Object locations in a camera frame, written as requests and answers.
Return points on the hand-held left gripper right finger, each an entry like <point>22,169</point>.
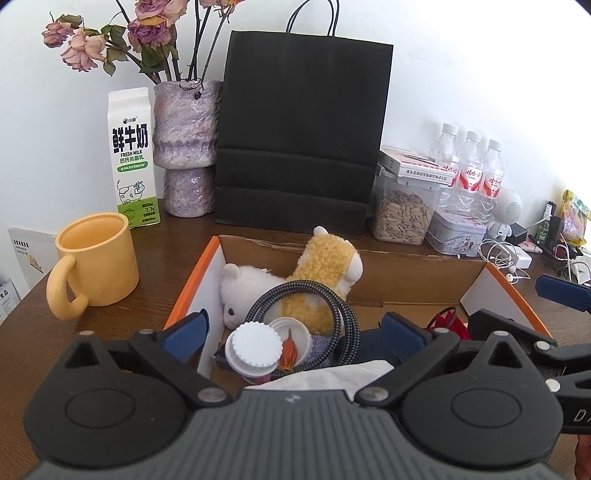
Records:
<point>401,337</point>

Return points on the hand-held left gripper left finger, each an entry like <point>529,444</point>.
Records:
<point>189,334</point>

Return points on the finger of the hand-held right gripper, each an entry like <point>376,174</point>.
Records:
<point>563,293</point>
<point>521,333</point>

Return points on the navy fabric pouch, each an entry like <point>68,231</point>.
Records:
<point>364,346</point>

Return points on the red artificial rose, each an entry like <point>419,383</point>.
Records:
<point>450,323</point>

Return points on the red cardboard box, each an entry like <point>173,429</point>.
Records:
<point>415,277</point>

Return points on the white bottle cap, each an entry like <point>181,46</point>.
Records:
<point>256,344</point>
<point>300,339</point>

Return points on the purple cloth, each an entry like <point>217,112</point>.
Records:
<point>318,348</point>

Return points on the white paper towel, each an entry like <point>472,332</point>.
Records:
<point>323,376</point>

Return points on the white charger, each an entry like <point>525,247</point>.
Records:
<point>521,258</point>

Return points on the yellow pink snack packet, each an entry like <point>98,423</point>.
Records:
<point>577,221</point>

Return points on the black power adapter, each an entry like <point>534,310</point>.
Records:
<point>518,233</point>

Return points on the white robot speaker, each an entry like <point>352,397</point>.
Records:
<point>510,205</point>

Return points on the yellow mug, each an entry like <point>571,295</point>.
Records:
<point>106,267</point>

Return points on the white and yellow plush alpaca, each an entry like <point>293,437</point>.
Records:
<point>323,263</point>

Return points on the printed tin box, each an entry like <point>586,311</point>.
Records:
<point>455,235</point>

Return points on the clear sunflower seed container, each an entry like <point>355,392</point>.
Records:
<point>401,221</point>

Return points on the white red card box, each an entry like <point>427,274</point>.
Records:
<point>415,168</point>

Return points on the white booklet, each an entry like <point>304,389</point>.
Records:
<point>27,258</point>

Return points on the white green milk carton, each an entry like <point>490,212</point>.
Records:
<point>131,161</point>

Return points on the blue white packet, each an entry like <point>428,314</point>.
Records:
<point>7,300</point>

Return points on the purple textured vase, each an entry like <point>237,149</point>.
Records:
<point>184,138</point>

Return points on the black paper bag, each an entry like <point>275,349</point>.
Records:
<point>300,138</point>

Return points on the dried pink rose bouquet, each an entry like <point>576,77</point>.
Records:
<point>147,30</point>

